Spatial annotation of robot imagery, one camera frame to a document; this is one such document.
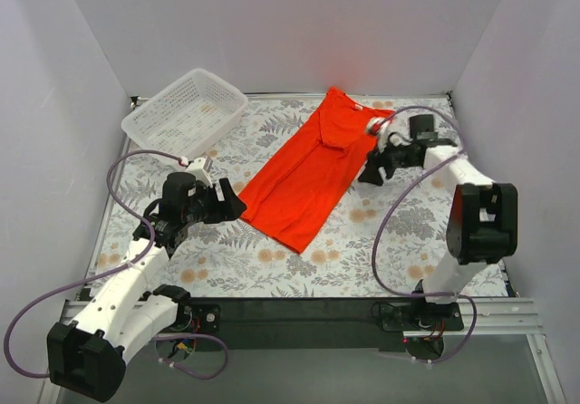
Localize white plastic basket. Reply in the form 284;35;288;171
121;68;248;159

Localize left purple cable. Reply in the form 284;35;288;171
3;149;230;380

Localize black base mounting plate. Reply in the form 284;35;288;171
166;298;466;352

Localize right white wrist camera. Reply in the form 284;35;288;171
365;117;403;151

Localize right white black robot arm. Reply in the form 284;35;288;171
359;114;518;332

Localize floral patterned table mat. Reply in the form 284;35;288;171
87;96;508;297

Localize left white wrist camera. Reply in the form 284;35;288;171
179;156;213;187

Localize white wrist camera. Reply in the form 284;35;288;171
179;156;213;187
365;117;403;151

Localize aluminium frame rail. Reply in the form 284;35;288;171
47;296;566;403

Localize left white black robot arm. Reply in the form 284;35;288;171
47;169;247;402

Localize orange t-shirt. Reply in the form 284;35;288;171
239;87;393;253

